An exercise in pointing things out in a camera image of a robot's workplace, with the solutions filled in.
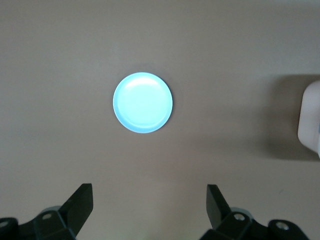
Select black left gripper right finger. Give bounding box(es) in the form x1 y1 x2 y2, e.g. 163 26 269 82
199 184 311 240

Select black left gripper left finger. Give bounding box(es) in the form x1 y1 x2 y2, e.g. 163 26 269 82
0 183 95 240

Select light blue round plate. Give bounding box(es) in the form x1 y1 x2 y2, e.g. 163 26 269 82
112 71 174 134

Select white lidded box grey latches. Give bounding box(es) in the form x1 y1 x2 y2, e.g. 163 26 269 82
297 79 320 161

